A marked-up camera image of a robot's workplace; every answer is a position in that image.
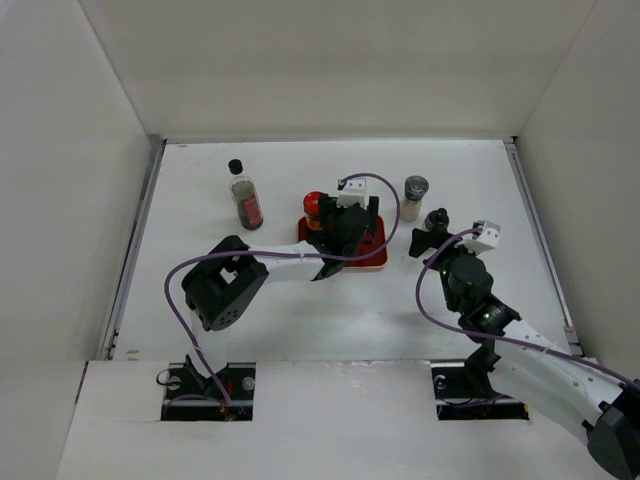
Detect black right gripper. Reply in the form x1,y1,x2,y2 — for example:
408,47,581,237
409,226,484,312

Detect red-lid chili sauce jar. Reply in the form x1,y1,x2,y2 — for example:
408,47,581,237
303,191,329,232

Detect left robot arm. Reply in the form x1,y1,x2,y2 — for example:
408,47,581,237
181,191,379,338

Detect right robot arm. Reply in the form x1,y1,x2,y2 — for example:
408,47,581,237
409,222,639,479

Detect red gold-rimmed tray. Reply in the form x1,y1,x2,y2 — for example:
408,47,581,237
297,213,390,274

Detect black-cap white powder jar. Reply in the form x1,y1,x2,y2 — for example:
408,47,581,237
423,208,450,233

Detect clear-top salt grinder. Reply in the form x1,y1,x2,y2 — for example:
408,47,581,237
400,175,429,222

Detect tall dark sauce bottle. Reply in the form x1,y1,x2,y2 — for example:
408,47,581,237
228,159,264,230

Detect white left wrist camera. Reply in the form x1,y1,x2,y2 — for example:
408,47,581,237
336,177,367,208

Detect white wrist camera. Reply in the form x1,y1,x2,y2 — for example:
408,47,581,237
459,220,501,255
336,177,367,208

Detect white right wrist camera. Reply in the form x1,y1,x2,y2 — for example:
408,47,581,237
459,220,501,255

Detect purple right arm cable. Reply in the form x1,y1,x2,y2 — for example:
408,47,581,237
415,227,640,391

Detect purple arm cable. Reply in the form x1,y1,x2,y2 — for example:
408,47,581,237
415,227,640,391
164,172,401,420

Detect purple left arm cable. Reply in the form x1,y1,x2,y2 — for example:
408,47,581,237
164,172,401,420

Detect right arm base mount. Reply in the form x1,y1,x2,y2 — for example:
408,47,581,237
430,346,530,421

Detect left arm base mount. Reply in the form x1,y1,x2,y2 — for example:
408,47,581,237
156,357,257,422

